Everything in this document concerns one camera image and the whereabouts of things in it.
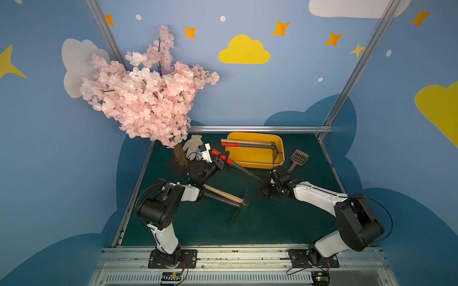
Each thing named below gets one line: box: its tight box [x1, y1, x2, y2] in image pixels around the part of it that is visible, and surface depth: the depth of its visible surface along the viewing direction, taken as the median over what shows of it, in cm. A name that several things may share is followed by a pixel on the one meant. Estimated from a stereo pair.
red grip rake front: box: [203, 187, 250, 224], surface depth 90 cm
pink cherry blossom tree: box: [79, 24, 221, 167], surface depth 63 cm
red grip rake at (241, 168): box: [211, 148, 266, 185], surface depth 88 cm
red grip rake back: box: [221, 141, 278, 152], surface depth 111 cm
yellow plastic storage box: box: [224, 131, 286, 170], surface depth 113 cm
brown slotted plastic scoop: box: [286, 148, 310, 174], surface depth 113 cm
